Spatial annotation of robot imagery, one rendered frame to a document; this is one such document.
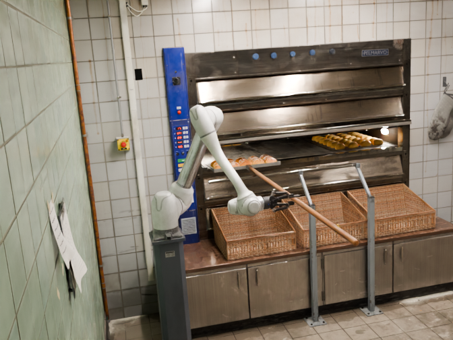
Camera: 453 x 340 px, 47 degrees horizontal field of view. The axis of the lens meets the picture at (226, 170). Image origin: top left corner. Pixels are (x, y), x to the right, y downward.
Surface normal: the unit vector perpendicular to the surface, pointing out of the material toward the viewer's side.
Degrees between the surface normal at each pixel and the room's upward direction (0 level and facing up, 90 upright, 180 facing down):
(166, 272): 90
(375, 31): 90
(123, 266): 90
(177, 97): 90
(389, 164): 70
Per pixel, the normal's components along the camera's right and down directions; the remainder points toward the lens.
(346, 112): 0.19, -0.15
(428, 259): 0.28, 0.13
